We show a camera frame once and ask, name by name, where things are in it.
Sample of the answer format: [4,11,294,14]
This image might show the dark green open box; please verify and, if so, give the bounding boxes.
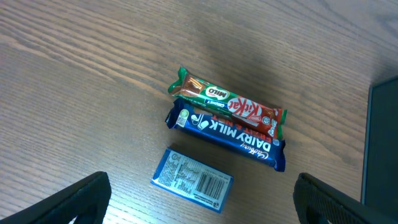
[361,77,397,220]

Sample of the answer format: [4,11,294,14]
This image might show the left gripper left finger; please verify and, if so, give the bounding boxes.
[1,171,111,224]

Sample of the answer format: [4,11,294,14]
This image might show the blue Dairy Milk bar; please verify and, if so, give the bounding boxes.
[165,98,286,172]

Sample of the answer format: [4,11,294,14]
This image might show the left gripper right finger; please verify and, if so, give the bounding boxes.
[293,172,397,224]

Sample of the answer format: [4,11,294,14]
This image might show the small blue candy box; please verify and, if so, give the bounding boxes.
[151,148,234,213]

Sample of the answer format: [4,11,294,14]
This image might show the green red KitKat bar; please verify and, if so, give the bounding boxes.
[168,67,287,140]

